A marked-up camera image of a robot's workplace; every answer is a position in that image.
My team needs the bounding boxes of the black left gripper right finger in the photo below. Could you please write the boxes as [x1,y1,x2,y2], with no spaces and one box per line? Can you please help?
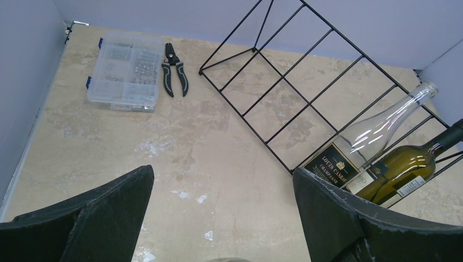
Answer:
[293,168,462,261]

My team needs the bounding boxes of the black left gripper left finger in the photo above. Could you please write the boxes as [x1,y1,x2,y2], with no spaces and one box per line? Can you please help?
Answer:
[1,165,155,261]

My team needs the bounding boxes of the clear champagne bottle black label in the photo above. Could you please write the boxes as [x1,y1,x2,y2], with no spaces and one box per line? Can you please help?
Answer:
[301,82,438,188]

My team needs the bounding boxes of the olive green wine bottle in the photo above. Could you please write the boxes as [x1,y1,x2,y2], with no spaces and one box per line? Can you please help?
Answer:
[355,120,462,208]

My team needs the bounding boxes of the clear plastic screw organizer box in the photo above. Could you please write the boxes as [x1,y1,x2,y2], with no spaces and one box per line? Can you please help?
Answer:
[86,30,165,112]

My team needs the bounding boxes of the black grey pliers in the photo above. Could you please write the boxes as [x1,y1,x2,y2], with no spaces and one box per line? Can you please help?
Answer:
[161,43,189,98]

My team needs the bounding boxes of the black wire wine rack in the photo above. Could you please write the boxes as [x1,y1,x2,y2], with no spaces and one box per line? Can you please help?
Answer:
[198,1,450,194]

